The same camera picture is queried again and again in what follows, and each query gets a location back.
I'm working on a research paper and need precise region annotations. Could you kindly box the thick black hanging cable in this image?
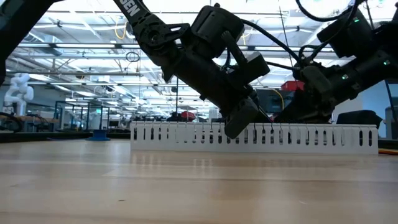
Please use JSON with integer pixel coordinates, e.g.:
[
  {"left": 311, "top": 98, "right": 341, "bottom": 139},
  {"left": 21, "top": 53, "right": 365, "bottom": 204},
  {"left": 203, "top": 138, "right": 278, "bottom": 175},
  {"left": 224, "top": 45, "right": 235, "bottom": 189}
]
[{"left": 384, "top": 80, "right": 398, "bottom": 124}]

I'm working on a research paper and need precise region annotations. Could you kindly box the black chair backrest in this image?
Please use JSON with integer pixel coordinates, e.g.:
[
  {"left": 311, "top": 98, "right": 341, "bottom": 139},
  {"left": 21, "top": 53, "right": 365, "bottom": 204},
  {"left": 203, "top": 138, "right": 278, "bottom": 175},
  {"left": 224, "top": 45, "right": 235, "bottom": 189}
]
[{"left": 336, "top": 110, "right": 384, "bottom": 129}]

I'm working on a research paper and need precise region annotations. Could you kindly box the red bag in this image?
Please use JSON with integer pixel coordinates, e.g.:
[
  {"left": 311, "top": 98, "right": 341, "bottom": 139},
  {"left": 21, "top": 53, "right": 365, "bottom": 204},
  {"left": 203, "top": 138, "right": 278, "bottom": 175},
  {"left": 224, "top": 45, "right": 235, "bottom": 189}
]
[{"left": 180, "top": 111, "right": 197, "bottom": 122}]

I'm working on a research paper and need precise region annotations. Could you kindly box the black background gantry frame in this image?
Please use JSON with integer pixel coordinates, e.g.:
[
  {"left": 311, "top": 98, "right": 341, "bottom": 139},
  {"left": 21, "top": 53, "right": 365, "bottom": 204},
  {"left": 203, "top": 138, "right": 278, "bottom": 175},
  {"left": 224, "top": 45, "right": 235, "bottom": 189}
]
[{"left": 175, "top": 76, "right": 180, "bottom": 121}]

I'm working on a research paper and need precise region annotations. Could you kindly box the black aluminium table frame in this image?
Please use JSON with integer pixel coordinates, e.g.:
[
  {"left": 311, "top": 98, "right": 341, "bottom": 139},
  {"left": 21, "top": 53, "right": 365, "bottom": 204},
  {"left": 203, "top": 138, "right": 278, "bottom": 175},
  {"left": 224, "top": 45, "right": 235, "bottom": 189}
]
[{"left": 0, "top": 130, "right": 398, "bottom": 149}]

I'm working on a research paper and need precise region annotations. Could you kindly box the black hose loop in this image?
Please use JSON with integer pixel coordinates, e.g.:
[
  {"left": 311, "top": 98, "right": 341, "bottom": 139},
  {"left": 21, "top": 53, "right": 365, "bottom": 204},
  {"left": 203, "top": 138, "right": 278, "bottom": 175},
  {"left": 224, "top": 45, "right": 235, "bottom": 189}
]
[{"left": 0, "top": 112, "right": 23, "bottom": 133}]

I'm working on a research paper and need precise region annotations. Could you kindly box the grey cabinet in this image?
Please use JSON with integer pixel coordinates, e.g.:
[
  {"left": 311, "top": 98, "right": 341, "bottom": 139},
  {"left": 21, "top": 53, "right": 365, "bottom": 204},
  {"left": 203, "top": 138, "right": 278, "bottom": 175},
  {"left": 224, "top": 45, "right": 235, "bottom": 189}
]
[{"left": 385, "top": 105, "right": 398, "bottom": 140}]

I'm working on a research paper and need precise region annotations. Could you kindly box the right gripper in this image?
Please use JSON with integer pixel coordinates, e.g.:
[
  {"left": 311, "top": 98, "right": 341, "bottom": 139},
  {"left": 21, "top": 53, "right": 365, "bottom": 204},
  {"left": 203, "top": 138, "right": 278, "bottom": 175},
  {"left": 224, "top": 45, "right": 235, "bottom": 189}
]
[{"left": 272, "top": 51, "right": 398, "bottom": 124}]

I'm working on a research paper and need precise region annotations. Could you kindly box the yellow hanging cable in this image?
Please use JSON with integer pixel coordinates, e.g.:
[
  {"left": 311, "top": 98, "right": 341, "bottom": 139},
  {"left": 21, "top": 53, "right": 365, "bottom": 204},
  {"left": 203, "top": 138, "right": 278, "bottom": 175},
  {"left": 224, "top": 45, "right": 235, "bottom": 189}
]
[{"left": 272, "top": 88, "right": 285, "bottom": 110}]

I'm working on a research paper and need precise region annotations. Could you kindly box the white slotted cable duct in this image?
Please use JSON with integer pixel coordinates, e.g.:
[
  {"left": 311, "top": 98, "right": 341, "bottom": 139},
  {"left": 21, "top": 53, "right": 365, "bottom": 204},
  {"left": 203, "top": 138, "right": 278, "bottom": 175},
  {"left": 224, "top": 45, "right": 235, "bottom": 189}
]
[{"left": 130, "top": 121, "right": 379, "bottom": 156}]

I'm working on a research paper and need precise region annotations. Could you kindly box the red storage bin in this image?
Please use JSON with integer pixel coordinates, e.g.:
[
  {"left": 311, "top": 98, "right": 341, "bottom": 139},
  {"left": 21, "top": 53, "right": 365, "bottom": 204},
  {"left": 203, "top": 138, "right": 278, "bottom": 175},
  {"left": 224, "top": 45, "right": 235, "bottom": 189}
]
[{"left": 281, "top": 80, "right": 305, "bottom": 91}]

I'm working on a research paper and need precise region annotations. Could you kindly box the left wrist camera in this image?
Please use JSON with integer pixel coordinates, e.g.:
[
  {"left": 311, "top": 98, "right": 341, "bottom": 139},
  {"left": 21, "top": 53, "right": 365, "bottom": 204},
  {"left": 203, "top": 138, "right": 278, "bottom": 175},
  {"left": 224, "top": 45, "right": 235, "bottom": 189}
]
[{"left": 228, "top": 51, "right": 271, "bottom": 86}]

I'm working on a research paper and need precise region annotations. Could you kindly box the black monitor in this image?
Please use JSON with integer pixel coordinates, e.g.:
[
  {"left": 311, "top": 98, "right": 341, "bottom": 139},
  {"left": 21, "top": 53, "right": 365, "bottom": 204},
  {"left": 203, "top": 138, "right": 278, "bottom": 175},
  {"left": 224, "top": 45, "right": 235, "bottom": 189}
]
[{"left": 256, "top": 89, "right": 284, "bottom": 113}]

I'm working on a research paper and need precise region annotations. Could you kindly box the thin black hanging cable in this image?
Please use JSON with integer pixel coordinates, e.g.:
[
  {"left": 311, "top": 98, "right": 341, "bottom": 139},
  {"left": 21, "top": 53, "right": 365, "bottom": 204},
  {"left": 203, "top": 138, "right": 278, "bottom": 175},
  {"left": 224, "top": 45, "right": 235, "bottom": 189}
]
[{"left": 277, "top": 0, "right": 295, "bottom": 68}]

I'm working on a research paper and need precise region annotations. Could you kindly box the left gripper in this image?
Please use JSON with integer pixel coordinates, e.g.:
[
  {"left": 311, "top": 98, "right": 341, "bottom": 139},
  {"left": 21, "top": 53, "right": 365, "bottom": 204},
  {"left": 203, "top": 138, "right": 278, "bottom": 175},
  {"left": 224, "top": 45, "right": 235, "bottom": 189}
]
[{"left": 167, "top": 51, "right": 275, "bottom": 140}]

